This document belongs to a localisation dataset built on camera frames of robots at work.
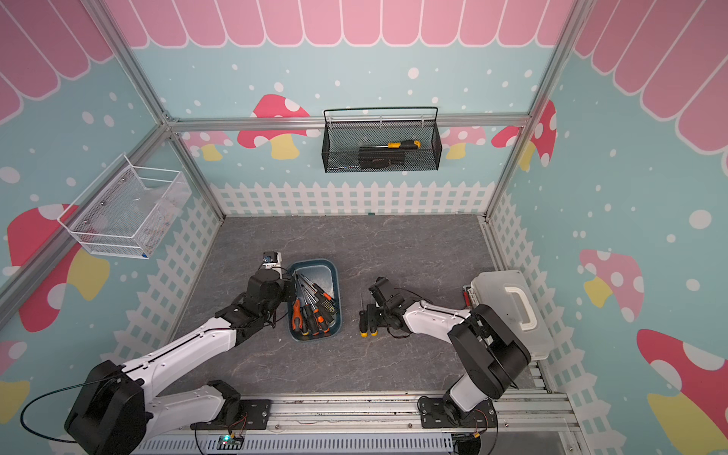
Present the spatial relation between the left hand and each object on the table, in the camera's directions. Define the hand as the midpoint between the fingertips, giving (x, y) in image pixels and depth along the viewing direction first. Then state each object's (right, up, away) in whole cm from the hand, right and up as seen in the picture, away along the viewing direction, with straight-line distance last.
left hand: (290, 279), depth 86 cm
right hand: (+24, -12, +5) cm, 28 cm away
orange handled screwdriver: (+2, -10, +1) cm, 11 cm away
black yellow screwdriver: (+22, -14, +6) cm, 27 cm away
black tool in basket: (+28, +38, +2) cm, 47 cm away
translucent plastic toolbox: (+65, -4, -3) cm, 65 cm away
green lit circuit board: (-12, -41, -13) cm, 44 cm away
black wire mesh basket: (+15, +47, +13) cm, 51 cm away
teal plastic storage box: (+9, +1, +6) cm, 11 cm away
